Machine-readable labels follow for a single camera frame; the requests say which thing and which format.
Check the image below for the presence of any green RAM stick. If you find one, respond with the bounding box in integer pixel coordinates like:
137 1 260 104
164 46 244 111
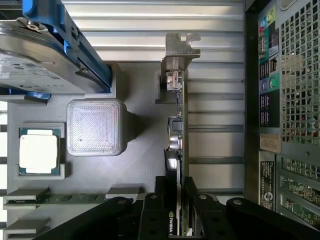
4 194 135 205

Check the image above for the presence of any open grey PC case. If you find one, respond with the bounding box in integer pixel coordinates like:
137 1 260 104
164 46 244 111
243 0 320 221

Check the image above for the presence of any silver CPU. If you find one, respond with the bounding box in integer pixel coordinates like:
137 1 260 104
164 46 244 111
19 127 61 176

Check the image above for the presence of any hard disk in blue carrier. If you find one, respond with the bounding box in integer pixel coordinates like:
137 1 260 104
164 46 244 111
0 0 112 93

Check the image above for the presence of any grey parts rack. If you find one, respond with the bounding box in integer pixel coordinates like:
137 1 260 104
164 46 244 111
0 61 188 240

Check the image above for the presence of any graphics card with metal bracket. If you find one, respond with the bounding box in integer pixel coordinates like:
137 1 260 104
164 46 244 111
159 32 202 240

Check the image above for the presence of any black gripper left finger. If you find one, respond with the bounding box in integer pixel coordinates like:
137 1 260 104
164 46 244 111
32 175 168 240

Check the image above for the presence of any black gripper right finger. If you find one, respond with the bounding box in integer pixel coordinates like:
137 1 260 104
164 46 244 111
184 176 320 240

